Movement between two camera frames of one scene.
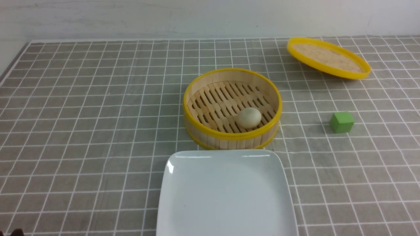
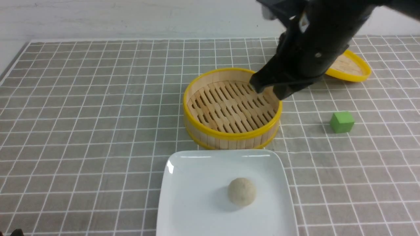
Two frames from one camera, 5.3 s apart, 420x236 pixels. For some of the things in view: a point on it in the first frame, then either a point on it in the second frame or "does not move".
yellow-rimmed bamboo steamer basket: x=211 y=103 does not move
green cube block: x=341 y=122 does not move
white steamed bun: x=249 y=118 -> x=241 y=191
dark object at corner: x=17 y=232 does not move
